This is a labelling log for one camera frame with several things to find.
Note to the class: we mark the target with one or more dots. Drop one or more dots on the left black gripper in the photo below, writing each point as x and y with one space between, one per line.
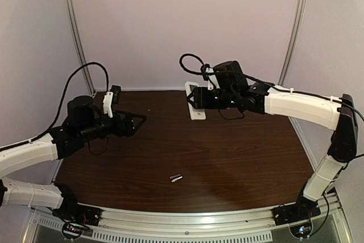
125 124

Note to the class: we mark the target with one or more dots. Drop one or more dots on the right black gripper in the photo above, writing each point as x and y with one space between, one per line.
198 98

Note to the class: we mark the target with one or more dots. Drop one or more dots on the white remote control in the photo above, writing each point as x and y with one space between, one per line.
195 112

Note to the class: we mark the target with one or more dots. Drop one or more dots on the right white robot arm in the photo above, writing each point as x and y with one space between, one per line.
228 88

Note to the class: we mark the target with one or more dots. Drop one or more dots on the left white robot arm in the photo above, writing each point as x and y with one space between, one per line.
84 123

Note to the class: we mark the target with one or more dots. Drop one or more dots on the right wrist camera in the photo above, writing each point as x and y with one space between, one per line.
206 70

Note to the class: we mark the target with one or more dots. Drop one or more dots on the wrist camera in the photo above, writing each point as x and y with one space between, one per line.
206 70
110 99

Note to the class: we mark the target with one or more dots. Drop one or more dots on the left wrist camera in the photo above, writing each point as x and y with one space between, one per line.
110 99

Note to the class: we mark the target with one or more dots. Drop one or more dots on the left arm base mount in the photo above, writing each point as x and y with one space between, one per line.
77 218

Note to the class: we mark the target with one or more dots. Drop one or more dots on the front aluminium rail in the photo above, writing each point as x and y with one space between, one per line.
252 225

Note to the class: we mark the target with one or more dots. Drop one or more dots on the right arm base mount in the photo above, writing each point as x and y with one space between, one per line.
298 216

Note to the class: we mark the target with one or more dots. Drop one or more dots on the right aluminium frame post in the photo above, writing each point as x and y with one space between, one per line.
293 38

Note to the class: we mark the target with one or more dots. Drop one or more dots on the aluminium frame post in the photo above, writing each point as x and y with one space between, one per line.
293 38
75 32

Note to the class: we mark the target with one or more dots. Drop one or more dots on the left aluminium frame post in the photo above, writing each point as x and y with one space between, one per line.
75 32

